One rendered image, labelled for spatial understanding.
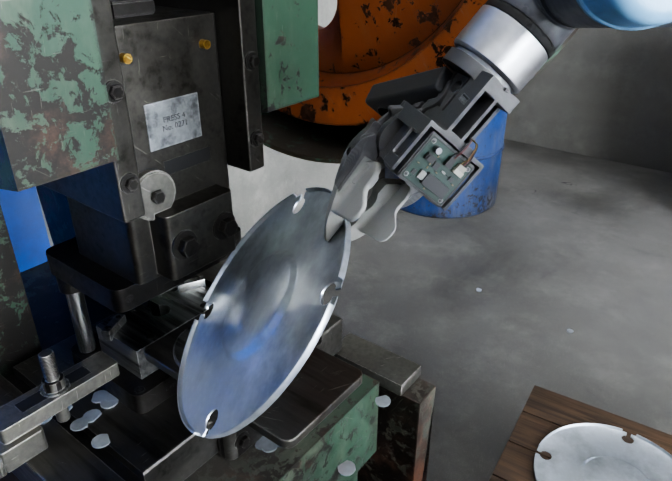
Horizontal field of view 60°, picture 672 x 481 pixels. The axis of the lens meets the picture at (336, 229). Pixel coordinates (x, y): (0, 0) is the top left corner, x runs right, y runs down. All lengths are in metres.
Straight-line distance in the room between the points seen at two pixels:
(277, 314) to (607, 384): 1.57
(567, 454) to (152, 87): 1.01
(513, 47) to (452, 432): 1.37
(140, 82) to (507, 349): 1.67
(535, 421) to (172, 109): 0.97
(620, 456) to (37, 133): 1.14
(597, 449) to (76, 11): 1.15
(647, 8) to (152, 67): 0.45
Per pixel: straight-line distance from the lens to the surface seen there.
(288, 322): 0.57
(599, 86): 3.88
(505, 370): 2.00
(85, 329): 0.87
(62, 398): 0.80
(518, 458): 1.25
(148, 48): 0.64
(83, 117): 0.56
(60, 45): 0.54
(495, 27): 0.53
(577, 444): 1.31
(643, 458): 1.34
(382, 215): 0.57
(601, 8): 0.45
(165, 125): 0.67
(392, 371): 0.94
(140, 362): 0.80
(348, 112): 0.92
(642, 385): 2.10
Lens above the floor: 1.25
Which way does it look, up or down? 27 degrees down
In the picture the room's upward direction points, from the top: straight up
